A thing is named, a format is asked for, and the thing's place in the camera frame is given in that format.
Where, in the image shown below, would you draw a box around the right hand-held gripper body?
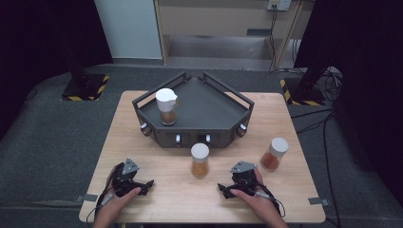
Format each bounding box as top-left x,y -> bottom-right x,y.
229,161 -> 260,196

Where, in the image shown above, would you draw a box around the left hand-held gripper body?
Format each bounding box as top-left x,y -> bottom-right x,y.
108,158 -> 145,198

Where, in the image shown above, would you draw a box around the yellow-orange spice jar white cap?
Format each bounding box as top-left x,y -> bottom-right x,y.
190,142 -> 210,179

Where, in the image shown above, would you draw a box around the red-orange spice jar white cap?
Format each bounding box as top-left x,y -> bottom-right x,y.
259,137 -> 290,173

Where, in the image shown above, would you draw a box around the dark grey corner rack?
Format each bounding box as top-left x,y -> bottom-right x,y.
131,71 -> 256,149

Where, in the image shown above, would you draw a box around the person's left hand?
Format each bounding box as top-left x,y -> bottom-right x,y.
94,187 -> 143,224

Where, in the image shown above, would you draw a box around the person's right hand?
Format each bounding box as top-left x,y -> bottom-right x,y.
230,168 -> 285,224

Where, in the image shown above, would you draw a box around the grey tape tab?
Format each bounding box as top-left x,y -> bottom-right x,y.
308,197 -> 331,206
75,193 -> 99,203

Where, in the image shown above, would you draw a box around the black stand with striped base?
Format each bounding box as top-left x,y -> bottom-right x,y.
61,58 -> 111,103
279,58 -> 327,107

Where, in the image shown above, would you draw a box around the white panel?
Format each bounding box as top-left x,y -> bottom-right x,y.
94,0 -> 163,60

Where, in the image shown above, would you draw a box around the black curtain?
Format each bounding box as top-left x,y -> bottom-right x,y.
294,0 -> 403,199
0,0 -> 114,141

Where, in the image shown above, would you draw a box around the left hand-held gripper cable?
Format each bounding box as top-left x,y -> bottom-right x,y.
86,191 -> 116,224

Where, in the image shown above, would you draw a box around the hand-held gripper cable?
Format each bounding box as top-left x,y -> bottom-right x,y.
86,191 -> 116,224
255,189 -> 287,219

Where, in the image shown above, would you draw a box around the right hand-held gripper cable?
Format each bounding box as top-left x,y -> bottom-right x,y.
255,189 -> 287,219

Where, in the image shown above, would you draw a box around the black floor cables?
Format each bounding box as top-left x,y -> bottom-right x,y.
290,66 -> 345,228

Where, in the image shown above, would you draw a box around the black cable from outlet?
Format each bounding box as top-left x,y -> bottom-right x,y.
268,9 -> 280,72

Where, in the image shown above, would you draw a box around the white wall power outlet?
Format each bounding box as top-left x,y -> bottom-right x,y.
266,0 -> 293,12

